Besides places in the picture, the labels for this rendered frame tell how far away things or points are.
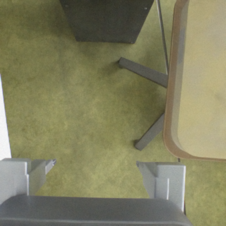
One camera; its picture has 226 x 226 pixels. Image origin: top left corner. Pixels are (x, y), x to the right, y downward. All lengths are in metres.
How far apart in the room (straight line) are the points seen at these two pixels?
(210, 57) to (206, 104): 0.10
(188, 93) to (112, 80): 0.64
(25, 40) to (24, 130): 0.37
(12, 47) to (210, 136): 0.91
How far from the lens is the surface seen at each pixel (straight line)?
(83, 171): 1.22
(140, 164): 0.17
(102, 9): 0.84
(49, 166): 0.17
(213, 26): 0.64
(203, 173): 1.29
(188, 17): 0.62
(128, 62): 1.15
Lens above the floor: 1.19
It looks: 88 degrees down
